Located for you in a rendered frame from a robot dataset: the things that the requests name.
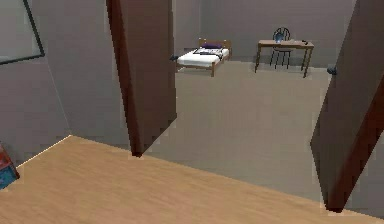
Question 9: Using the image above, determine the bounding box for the wooden bed white mattress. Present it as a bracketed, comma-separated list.
[175, 37, 233, 78]

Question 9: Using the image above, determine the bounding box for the brown room door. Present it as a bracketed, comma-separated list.
[310, 0, 384, 213]
[105, 0, 178, 158]

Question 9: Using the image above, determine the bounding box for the purple pillow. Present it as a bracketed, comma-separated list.
[201, 42, 223, 50]

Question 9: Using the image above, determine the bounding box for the black metal chair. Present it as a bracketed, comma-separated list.
[269, 26, 294, 70]

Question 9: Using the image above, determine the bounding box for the wooden desk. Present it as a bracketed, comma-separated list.
[254, 39, 315, 79]

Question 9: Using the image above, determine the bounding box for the red and blue box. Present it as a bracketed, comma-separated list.
[0, 142, 21, 191]

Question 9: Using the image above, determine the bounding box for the black framed wall picture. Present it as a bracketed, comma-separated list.
[0, 0, 46, 66]

